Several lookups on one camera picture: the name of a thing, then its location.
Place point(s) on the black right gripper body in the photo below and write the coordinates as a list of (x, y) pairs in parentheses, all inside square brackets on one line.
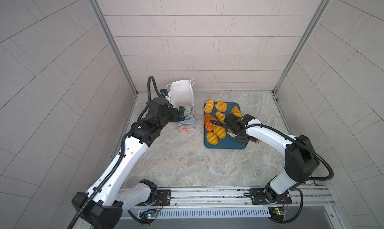
[(241, 139)]

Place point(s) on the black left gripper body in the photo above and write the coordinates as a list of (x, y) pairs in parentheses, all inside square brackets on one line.
[(175, 119)]

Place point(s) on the floral paper bag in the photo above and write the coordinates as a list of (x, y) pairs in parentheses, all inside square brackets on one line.
[(180, 93)]

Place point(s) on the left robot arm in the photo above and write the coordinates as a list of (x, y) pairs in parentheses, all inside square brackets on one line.
[(102, 205)]

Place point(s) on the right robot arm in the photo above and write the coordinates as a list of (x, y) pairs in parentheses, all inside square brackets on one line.
[(300, 161)]

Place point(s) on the yellow striped fake croissant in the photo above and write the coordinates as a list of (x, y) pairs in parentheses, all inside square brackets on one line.
[(236, 111)]

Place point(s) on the round fake bun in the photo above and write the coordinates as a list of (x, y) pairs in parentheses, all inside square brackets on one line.
[(221, 106)]

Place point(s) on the brown fake croissant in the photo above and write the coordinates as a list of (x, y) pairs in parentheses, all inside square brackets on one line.
[(207, 122)]

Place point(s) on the teal tray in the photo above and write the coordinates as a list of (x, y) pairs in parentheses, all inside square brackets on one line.
[(228, 142)]

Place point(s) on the right circuit board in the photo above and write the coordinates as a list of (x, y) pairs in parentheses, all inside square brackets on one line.
[(277, 214)]

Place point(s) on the circuit board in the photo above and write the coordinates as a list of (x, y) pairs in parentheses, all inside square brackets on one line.
[(277, 214), (149, 214)]

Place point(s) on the left circuit board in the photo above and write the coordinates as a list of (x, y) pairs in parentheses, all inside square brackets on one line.
[(149, 214)]

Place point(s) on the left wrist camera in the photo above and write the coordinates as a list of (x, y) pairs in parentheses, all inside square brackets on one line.
[(165, 94)]

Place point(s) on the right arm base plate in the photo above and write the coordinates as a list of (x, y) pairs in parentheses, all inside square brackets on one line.
[(259, 197)]

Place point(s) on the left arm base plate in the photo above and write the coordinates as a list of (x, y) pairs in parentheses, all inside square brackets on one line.
[(159, 198)]

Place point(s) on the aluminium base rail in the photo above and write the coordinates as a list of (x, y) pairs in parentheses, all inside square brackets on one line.
[(219, 197)]

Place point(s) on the left corner aluminium post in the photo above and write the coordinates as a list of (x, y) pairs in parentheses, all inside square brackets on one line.
[(110, 39)]

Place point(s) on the corner aluminium post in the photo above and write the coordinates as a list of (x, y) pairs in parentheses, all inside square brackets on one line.
[(323, 5), (110, 39)]

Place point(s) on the right corner aluminium post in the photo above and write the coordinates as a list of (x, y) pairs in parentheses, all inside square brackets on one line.
[(323, 5)]

